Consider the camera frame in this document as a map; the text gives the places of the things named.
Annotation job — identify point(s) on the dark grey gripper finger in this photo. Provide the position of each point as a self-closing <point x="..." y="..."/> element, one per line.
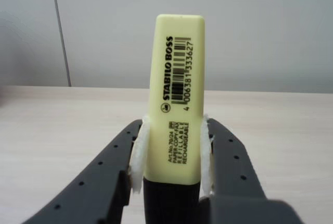
<point x="99" y="182"/>
<point x="231" y="169"/>

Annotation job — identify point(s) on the yellow highlighter with black cap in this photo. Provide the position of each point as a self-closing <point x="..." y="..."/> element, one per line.
<point x="156" y="104"/>

